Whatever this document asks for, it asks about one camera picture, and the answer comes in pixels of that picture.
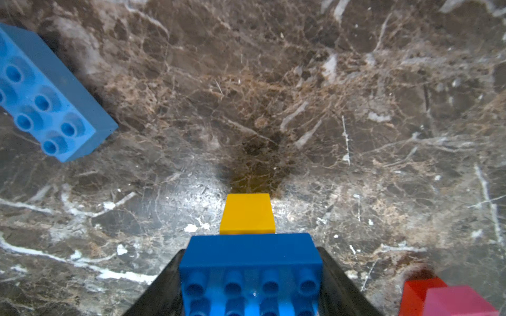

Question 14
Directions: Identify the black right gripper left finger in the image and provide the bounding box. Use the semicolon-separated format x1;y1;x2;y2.
123;249;185;316

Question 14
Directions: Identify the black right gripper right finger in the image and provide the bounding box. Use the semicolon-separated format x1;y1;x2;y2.
317;247;382;316

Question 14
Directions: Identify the red long lego brick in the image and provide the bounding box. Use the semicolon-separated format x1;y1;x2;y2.
399;277;447;316

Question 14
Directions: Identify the dark blue long lego brick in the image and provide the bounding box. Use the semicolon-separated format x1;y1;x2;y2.
179;233;323;315

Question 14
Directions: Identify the pink square lego brick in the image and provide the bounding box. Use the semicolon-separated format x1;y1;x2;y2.
422;286;499;316

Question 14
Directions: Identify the yellow square lego brick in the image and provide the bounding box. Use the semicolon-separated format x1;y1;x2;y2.
220;194;275;235

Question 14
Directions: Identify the light blue long lego brick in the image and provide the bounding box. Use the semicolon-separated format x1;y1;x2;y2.
1;24;118;163

